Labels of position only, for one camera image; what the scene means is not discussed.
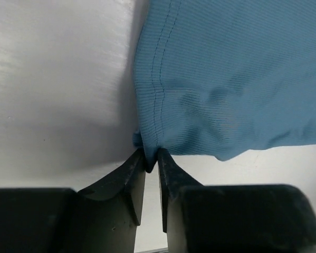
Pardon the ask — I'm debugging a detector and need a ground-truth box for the teal tank top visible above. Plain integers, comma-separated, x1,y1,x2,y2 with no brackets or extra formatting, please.
133,1,316,167

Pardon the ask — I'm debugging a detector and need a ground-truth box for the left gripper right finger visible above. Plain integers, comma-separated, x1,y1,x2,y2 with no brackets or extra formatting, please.
157,149,316,252

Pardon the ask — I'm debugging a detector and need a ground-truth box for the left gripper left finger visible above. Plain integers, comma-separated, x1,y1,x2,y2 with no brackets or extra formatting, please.
0,149,146,252

